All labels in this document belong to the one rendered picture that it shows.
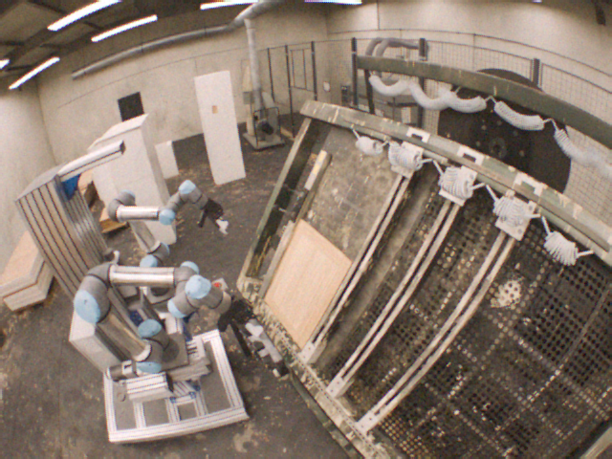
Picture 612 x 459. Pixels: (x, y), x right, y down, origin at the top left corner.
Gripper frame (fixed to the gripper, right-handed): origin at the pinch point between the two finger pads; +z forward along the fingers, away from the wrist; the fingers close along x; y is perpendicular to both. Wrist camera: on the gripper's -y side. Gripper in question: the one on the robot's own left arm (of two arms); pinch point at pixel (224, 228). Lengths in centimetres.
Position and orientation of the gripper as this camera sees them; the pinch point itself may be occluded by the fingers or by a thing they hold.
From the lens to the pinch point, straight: 160.0
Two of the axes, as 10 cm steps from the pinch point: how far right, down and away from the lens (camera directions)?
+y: 7.8, -6.2, -0.3
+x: -3.9, -5.3, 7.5
